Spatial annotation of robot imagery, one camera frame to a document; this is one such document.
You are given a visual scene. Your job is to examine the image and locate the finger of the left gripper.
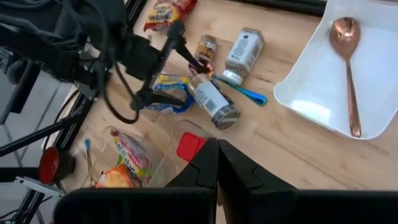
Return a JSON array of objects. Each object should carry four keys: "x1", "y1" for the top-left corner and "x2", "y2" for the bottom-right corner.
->
[
  {"x1": 176, "y1": 39, "x2": 216, "y2": 75},
  {"x1": 132, "y1": 90, "x2": 190, "y2": 111}
]

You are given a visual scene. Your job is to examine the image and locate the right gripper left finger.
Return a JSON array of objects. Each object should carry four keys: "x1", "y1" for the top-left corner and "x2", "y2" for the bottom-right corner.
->
[{"x1": 54, "y1": 138, "x2": 218, "y2": 224}]

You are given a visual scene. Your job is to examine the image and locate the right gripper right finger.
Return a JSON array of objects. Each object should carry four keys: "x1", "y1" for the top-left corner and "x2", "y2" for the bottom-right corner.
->
[{"x1": 217, "y1": 139, "x2": 398, "y2": 224}]

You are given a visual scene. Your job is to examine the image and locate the blue ramen pack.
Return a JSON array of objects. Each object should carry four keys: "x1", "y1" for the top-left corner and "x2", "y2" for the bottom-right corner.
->
[{"x1": 144, "y1": 73, "x2": 197, "y2": 115}]

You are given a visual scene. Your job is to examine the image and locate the glass spice jar white label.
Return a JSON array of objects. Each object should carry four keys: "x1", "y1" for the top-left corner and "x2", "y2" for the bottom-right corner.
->
[{"x1": 187, "y1": 77, "x2": 242, "y2": 131}]

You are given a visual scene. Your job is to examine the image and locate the orange chicken ramen pack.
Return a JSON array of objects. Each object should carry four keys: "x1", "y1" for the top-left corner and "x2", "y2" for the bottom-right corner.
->
[{"x1": 95, "y1": 163, "x2": 146, "y2": 190}]

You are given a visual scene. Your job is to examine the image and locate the red-lidded spice container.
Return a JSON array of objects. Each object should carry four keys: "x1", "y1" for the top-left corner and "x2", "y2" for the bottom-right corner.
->
[{"x1": 176, "y1": 131, "x2": 208, "y2": 163}]

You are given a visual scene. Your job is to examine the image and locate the pink lime shrimp ramen pack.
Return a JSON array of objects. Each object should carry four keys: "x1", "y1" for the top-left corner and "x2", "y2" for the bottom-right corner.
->
[{"x1": 110, "y1": 129, "x2": 155, "y2": 177}]

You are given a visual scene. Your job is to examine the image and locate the copper spoon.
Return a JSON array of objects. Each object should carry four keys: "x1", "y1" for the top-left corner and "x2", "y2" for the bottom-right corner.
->
[{"x1": 328, "y1": 17, "x2": 364, "y2": 139}]

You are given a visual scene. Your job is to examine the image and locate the small amber spice jar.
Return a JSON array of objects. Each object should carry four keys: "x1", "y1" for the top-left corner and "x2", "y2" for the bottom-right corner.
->
[{"x1": 193, "y1": 34, "x2": 218, "y2": 68}]

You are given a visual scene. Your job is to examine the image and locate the orange red ramen pack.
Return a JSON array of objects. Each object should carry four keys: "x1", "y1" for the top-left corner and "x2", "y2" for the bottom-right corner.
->
[{"x1": 142, "y1": 0, "x2": 199, "y2": 32}]

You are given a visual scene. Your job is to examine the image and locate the white-capped spice jar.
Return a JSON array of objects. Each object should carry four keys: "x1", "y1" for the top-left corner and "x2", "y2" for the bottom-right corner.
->
[{"x1": 221, "y1": 27, "x2": 266, "y2": 87}]

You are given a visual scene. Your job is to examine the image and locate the clear plastic storage bin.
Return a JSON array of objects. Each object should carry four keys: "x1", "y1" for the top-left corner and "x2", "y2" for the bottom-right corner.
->
[
  {"x1": 70, "y1": 124, "x2": 175, "y2": 191},
  {"x1": 154, "y1": 119, "x2": 218, "y2": 189}
]

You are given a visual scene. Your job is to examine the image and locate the iridescent rainbow spoon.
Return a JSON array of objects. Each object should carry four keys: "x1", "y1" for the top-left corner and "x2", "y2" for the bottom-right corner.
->
[{"x1": 83, "y1": 138, "x2": 93, "y2": 183}]

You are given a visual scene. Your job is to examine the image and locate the red bowl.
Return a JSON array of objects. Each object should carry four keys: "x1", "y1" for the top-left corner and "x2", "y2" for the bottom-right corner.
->
[{"x1": 38, "y1": 146, "x2": 60, "y2": 185}]

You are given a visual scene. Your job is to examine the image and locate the white rectangular tray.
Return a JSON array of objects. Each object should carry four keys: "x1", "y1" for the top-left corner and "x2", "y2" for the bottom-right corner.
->
[{"x1": 272, "y1": 0, "x2": 398, "y2": 141}]

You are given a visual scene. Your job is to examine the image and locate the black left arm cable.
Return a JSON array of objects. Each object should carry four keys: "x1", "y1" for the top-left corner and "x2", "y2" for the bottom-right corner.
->
[{"x1": 101, "y1": 60, "x2": 141, "y2": 125}]

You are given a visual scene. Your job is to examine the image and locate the blue-handled spoon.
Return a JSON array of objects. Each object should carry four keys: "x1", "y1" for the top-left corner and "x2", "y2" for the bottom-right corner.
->
[{"x1": 188, "y1": 60, "x2": 268, "y2": 107}]

